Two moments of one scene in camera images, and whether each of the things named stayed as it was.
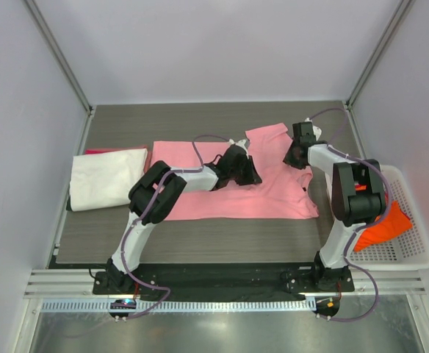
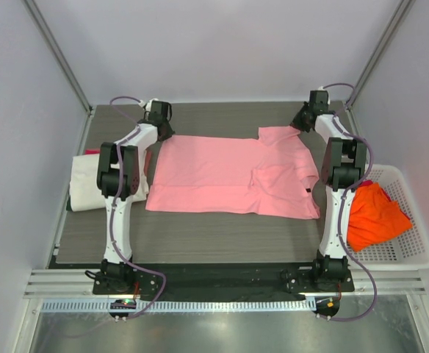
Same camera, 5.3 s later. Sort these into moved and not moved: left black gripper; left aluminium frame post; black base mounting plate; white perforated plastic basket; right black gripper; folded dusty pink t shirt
Moved: right black gripper; left black gripper
Not moved: white perforated plastic basket; left aluminium frame post; folded dusty pink t shirt; black base mounting plate
